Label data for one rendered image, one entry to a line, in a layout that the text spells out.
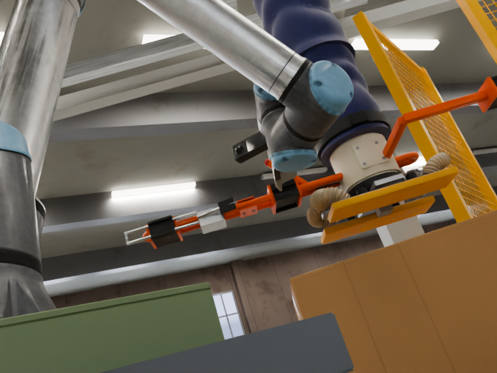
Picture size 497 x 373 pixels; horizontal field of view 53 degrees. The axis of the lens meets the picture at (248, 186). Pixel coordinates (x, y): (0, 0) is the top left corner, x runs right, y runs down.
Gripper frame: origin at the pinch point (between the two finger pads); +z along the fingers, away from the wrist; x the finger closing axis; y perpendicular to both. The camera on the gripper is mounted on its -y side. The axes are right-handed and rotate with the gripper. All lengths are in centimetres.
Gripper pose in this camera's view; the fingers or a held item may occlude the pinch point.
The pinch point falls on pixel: (271, 166)
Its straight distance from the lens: 133.9
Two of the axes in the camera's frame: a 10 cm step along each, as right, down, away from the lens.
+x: -1.9, -8.7, 4.5
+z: 0.8, 4.4, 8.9
